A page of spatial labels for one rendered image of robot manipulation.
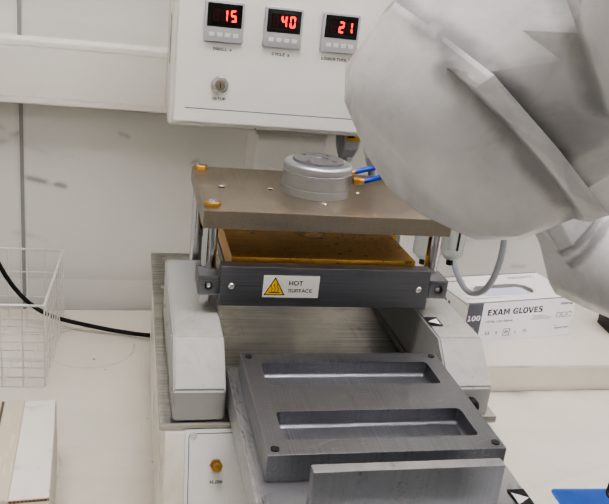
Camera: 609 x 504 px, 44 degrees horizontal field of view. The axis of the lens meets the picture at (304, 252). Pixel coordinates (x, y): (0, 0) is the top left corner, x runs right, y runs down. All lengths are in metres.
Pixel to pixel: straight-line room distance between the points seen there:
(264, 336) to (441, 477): 0.38
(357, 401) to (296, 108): 0.44
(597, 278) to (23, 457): 0.59
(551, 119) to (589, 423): 1.03
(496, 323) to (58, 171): 0.78
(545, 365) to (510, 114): 1.08
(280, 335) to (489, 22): 0.71
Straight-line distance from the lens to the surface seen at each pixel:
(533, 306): 1.35
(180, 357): 0.74
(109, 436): 1.05
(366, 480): 0.57
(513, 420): 1.21
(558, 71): 0.24
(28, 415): 0.93
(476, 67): 0.24
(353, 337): 0.94
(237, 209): 0.77
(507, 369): 1.26
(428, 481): 0.59
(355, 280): 0.81
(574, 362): 1.33
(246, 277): 0.78
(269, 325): 0.94
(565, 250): 0.65
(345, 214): 0.80
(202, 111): 0.96
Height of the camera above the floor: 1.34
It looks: 20 degrees down
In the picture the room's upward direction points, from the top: 7 degrees clockwise
